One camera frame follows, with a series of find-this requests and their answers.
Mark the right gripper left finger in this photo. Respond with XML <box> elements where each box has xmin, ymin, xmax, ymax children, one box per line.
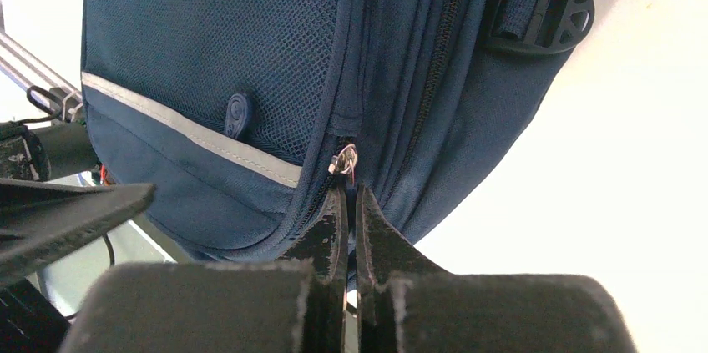
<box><xmin>61</xmin><ymin>186</ymin><xmax>348</xmax><ymax>352</ymax></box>

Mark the navy blue student backpack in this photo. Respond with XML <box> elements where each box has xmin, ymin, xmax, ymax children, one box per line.
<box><xmin>81</xmin><ymin>0</ymin><xmax>595</xmax><ymax>261</ymax></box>

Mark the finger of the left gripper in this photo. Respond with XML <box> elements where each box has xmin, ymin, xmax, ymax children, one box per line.
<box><xmin>1</xmin><ymin>179</ymin><xmax>156</xmax><ymax>288</ymax></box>

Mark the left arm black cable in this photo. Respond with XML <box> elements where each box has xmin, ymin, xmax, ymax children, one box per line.
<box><xmin>0</xmin><ymin>84</ymin><xmax>117</xmax><ymax>321</ymax></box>

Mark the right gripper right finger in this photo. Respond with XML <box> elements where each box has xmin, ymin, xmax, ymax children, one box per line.
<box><xmin>356</xmin><ymin>186</ymin><xmax>636</xmax><ymax>352</ymax></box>

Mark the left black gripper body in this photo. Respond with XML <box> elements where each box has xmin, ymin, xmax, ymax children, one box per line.
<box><xmin>1</xmin><ymin>121</ymin><xmax>99</xmax><ymax>182</ymax></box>

